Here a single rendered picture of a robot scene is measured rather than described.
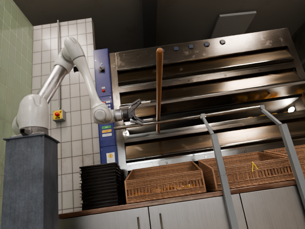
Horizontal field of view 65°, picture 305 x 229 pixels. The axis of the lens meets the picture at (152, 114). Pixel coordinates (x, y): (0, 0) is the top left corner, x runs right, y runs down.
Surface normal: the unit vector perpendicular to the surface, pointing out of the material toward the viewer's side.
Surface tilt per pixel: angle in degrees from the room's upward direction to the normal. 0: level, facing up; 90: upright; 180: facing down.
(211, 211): 90
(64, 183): 90
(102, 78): 90
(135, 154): 70
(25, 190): 90
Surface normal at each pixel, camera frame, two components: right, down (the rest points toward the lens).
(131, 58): -0.04, -0.31
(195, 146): -0.09, -0.62
